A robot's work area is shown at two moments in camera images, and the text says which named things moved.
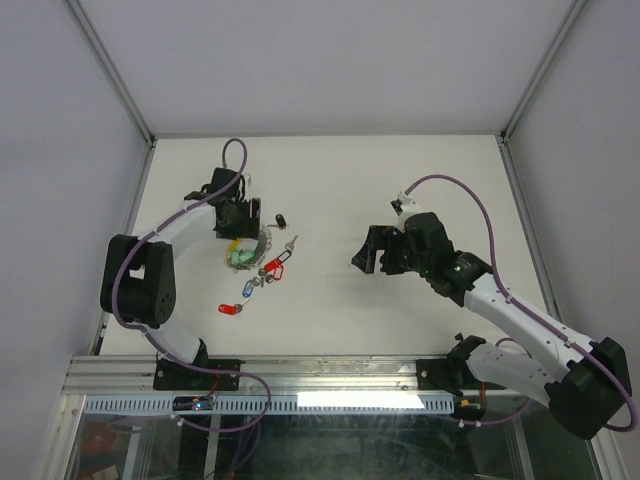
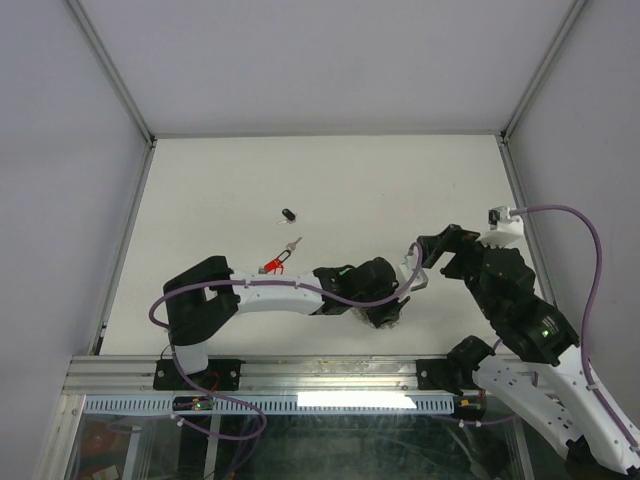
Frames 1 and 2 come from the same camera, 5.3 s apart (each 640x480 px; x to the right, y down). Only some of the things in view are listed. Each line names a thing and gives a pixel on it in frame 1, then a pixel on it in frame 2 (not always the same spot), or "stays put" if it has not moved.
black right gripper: x=378 y=239 -> x=451 y=239
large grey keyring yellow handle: x=264 y=244 -> x=362 y=313
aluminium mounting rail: x=284 y=374 stays put
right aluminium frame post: x=551 y=51 stays put
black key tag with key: x=280 y=222 -> x=289 y=215
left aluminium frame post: x=98 y=51 stays put
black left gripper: x=249 y=228 -> x=390 y=313
